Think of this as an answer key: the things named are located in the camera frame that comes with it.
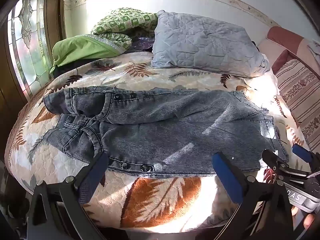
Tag grey-blue denim pants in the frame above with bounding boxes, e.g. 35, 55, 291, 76
43, 85, 290, 179

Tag person's right hand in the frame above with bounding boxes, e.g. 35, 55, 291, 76
291, 204, 316, 230

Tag leaf-print quilted bedspread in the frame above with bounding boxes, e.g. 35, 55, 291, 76
4, 52, 310, 233

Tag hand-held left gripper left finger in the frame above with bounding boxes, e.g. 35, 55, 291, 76
26, 151, 110, 240

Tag stained glass window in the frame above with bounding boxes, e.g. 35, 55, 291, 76
6, 0, 54, 98

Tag green patterned quilt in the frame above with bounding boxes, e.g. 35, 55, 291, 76
90, 7, 158, 53

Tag grey-blue quilted pillow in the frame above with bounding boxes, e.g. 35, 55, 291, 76
151, 10, 272, 78

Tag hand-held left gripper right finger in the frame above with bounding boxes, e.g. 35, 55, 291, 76
212, 151, 294, 240

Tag pink striped cushion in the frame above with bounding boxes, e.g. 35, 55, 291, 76
257, 26, 320, 153

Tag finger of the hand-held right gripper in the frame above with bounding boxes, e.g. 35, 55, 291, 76
292, 144, 320, 173
262, 149, 291, 178

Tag dark purple cloth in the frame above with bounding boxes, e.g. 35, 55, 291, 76
127, 29, 157, 54

